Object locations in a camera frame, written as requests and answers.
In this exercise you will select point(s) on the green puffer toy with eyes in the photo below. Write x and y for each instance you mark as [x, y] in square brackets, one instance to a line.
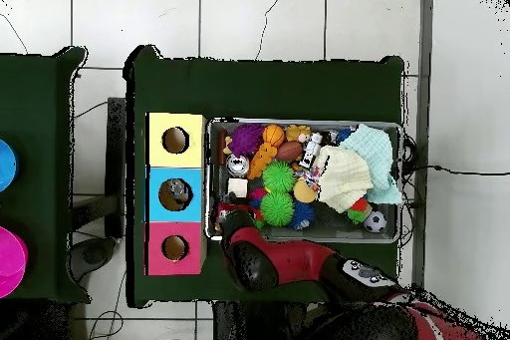
[277, 208]

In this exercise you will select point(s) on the silver drink can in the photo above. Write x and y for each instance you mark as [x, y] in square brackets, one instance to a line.
[238, 165]

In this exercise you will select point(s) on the mint green knitted cloth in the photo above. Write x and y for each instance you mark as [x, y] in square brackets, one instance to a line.
[370, 148]

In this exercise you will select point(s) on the shallow silver mesh bin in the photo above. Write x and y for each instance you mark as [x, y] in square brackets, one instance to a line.
[338, 236]

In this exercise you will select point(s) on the magenta round disc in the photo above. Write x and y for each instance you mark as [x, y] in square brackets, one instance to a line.
[10, 262]

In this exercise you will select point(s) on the wooden box with three holes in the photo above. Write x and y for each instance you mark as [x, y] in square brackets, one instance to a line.
[191, 204]

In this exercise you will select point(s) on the crushed clear plastic bottle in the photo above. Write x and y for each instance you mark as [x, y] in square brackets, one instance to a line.
[177, 189]

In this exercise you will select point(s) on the cream knitted cloth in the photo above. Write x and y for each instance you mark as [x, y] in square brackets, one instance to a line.
[343, 178]

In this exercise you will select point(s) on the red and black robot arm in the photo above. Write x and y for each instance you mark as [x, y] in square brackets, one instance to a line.
[295, 260]

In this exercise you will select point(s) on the black upright panel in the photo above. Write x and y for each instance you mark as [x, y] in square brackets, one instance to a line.
[116, 148]

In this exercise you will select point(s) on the orange toy basketball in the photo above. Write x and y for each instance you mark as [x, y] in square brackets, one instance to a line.
[273, 135]

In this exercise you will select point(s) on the brown toy football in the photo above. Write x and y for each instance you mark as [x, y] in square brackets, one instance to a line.
[289, 151]

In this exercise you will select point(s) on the purple spiky ball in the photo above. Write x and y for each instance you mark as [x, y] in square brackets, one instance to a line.
[247, 139]

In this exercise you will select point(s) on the black and white soccer ball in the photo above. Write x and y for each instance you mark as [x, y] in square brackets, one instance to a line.
[375, 222]

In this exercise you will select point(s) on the blue round disc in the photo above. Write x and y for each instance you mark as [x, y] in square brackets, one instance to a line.
[7, 164]

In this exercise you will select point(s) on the grey plastic toy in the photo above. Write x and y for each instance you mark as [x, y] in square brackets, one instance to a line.
[311, 150]

